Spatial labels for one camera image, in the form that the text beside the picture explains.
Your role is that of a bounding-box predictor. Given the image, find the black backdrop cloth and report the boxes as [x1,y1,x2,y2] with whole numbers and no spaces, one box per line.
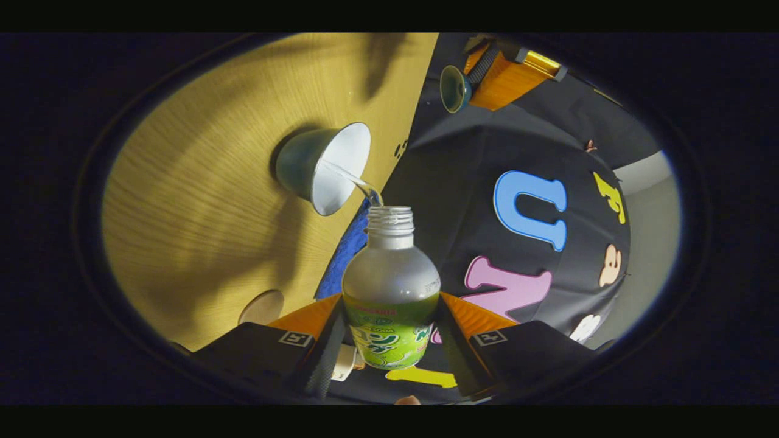
[329,33,664,405]

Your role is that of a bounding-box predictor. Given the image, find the blue towel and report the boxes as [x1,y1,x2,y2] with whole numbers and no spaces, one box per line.
[314,198,373,300]

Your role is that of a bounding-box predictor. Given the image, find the silver green-label water bottle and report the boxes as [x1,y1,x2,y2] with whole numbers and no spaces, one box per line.
[341,206,441,370]

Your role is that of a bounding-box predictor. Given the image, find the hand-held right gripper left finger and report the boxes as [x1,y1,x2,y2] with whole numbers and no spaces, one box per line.
[194,294,349,401]

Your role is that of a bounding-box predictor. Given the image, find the white toaster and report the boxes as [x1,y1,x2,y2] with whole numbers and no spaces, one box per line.
[332,344,366,383]

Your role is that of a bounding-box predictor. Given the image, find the teal teacup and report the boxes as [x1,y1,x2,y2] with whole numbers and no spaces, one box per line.
[275,122,372,217]

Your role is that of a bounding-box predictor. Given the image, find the teal teacup lid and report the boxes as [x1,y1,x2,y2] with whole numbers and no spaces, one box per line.
[439,64,473,114]

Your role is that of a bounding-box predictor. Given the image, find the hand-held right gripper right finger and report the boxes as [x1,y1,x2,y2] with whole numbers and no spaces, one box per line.
[433,291,602,399]

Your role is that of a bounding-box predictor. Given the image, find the round coaster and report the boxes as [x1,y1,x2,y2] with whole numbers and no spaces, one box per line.
[237,289,285,326]

